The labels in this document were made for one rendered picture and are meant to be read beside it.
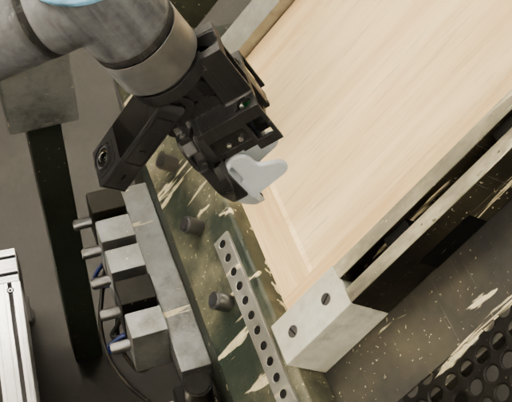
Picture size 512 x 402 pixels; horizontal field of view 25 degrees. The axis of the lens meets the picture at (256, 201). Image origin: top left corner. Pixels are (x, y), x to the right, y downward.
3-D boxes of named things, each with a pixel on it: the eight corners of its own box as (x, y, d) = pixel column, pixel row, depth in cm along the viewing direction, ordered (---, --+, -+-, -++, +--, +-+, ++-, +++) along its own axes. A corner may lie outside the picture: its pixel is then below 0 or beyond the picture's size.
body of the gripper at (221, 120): (288, 143, 102) (223, 63, 93) (204, 189, 104) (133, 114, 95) (266, 85, 107) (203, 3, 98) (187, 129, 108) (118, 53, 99)
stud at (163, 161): (167, 165, 177) (152, 159, 175) (177, 154, 175) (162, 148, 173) (172, 176, 175) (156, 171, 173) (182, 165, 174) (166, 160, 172)
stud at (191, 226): (192, 227, 168) (175, 222, 167) (202, 216, 167) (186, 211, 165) (197, 240, 167) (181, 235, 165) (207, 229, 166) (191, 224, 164)
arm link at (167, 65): (102, 85, 91) (87, 19, 97) (132, 117, 95) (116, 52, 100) (183, 38, 90) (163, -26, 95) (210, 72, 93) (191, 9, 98)
